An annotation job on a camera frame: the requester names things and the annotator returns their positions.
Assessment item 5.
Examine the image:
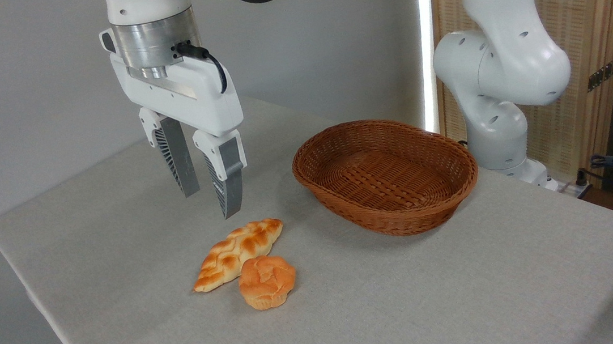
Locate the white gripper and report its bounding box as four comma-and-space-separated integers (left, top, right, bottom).
109, 40, 256, 231

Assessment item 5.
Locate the round orange bread bun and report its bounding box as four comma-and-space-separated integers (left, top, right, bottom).
235, 253, 301, 314

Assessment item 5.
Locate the braided bread loaf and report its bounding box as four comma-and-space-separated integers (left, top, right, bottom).
186, 216, 290, 294

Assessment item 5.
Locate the brown wicker basket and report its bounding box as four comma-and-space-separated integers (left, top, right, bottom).
287, 108, 486, 248

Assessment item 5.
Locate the grey tablecloth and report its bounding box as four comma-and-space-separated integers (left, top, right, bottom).
0, 57, 613, 344

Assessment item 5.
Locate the white power strip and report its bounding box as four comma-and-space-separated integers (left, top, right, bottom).
546, 175, 594, 199

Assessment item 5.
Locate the metal screen hinge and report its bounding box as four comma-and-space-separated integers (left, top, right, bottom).
584, 56, 613, 94

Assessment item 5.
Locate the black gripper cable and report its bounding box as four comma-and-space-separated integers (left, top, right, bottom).
173, 37, 230, 99

